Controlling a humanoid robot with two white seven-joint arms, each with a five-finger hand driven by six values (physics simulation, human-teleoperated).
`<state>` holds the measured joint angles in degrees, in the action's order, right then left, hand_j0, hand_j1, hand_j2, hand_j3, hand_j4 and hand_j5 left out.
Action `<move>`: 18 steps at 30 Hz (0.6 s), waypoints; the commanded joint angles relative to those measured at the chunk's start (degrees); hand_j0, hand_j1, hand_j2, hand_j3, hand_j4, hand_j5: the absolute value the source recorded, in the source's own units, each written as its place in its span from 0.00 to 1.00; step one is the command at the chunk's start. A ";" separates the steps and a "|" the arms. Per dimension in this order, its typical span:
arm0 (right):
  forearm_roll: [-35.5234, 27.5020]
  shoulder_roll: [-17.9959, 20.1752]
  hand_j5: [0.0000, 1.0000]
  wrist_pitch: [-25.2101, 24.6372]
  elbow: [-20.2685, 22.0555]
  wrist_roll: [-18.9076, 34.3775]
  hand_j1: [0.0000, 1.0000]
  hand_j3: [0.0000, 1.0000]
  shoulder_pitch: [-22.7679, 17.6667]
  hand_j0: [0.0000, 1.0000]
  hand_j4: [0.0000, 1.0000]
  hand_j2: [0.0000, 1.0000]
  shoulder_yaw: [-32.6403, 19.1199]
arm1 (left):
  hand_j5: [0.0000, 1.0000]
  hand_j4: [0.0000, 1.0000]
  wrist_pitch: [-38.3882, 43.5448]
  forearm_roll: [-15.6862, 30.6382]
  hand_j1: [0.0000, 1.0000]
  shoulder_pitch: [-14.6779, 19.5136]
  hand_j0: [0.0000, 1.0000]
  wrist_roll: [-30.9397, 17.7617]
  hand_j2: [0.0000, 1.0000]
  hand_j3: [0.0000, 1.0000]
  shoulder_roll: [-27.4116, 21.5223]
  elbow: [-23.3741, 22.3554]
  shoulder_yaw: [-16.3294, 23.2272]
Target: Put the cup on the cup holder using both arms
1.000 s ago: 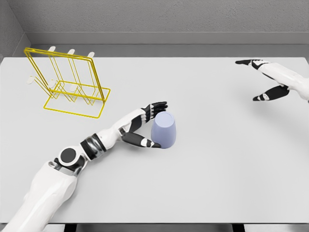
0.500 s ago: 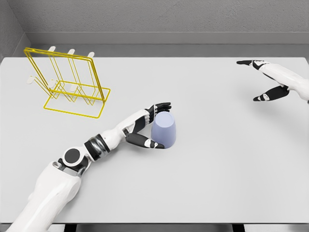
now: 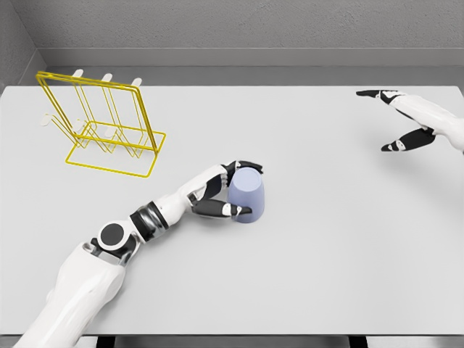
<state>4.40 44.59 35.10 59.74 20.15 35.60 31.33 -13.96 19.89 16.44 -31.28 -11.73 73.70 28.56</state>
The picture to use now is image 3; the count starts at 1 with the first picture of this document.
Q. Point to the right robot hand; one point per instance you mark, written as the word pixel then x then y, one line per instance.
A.
pixel 424 108

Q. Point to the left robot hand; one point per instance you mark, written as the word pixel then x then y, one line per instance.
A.
pixel 203 188

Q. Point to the lavender cup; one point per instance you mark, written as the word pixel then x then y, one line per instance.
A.
pixel 247 197

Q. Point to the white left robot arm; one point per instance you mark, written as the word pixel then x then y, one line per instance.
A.
pixel 83 282

